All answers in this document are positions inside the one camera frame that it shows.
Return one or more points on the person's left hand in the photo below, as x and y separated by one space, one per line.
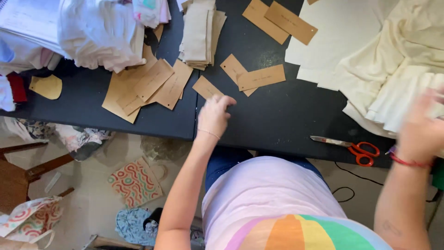
212 118

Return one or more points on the stack of beige fabric pieces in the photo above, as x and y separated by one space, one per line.
199 34

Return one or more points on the green object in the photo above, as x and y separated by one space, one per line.
438 179

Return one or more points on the wavy patterned tote bag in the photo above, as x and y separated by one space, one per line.
135 184

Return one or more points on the white plastic ruler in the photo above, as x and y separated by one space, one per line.
52 182

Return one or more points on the person's left fingers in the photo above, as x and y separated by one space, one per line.
222 100

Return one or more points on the heap of white fabric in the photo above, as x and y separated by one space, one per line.
99 34

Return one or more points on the person's right fingers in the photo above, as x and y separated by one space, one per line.
432 102

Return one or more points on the red fabric piece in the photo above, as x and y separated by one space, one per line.
16 87

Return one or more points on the blue patterned fabric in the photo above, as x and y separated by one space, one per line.
133 225

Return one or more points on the cream ruffled garment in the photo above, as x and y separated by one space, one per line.
388 69

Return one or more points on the pink rainbow striped shirt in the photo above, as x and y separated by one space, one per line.
274 208

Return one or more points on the heap of floral fabric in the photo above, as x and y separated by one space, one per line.
76 139

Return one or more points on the pile of kraft paper cards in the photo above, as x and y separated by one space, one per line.
145 86

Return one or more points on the rounded kraft paper pattern piece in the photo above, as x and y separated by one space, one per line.
47 87

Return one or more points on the kraft paper tag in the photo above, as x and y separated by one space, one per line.
206 88
258 19
312 1
291 22
233 67
262 78

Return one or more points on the brown wooden chair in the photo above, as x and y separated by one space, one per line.
17 177

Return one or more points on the flat cream fabric sheet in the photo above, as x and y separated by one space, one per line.
329 38

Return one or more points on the wooden board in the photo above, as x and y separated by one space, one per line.
111 242

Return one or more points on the pastel patterned fabric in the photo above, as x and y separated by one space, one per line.
151 12

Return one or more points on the black object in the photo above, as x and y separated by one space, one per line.
153 217

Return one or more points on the stack of white sheets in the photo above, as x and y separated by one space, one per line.
26 31

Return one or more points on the wavy patterned white bag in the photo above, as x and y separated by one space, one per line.
29 218

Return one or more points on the person's right hand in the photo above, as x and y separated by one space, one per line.
421 135

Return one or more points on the clear plastic bag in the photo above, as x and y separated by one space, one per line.
163 148

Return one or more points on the white printed fabric piece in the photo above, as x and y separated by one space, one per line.
6 93

